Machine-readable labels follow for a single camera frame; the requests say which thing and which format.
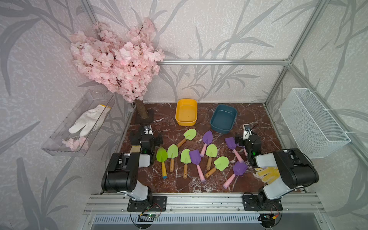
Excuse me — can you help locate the purple shovel pink handle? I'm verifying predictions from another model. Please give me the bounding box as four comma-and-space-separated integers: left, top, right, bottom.
189, 149, 206, 182
200, 130, 213, 157
225, 137, 244, 163
223, 162, 248, 189

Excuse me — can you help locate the large green shovel blue tip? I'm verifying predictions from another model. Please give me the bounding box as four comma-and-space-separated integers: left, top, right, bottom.
156, 147, 168, 179

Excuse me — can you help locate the white cotton glove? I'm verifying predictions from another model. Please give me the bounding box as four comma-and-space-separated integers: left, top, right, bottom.
69, 104, 111, 137

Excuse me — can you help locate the aluminium front rail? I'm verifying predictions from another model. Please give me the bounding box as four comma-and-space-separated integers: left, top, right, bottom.
83, 193, 325, 215

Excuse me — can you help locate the yellow dotted work glove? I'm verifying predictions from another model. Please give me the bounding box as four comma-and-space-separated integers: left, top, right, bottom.
255, 167, 280, 184

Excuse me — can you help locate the pink blossom sprig on shelf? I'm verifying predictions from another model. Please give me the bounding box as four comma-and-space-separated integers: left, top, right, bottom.
62, 136, 89, 152

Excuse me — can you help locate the green shovel wooden handle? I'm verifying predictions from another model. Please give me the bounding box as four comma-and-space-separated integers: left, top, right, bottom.
206, 144, 218, 171
177, 129, 196, 148
167, 144, 178, 172
180, 149, 191, 179
205, 156, 229, 178

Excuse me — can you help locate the yellow plastic storage box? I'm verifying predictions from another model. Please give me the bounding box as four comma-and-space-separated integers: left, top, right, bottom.
175, 99, 197, 127

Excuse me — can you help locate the clear acrylic wall shelf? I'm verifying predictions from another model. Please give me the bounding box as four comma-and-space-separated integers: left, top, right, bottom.
41, 90, 116, 157

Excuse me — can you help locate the pink cherry blossom tree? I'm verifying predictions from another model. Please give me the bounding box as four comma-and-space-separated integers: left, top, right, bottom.
70, 18, 165, 119

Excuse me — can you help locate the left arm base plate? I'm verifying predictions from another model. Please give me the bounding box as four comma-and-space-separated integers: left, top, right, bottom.
127, 195, 167, 212

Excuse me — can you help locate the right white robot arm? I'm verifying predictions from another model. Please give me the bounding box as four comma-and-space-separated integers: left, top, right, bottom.
235, 124, 319, 206

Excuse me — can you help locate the white wire mesh basket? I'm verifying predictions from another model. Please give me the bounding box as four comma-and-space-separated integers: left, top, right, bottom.
279, 88, 351, 159

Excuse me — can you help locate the dark teal storage box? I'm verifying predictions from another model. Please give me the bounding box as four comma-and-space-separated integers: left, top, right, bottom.
210, 104, 238, 134

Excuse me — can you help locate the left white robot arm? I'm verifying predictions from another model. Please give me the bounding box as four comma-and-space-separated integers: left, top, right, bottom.
101, 125, 163, 205

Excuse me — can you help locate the black and yellow glove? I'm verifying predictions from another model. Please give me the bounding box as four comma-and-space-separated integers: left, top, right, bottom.
130, 145, 141, 153

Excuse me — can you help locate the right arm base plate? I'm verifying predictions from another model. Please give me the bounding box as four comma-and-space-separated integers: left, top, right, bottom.
242, 193, 283, 212

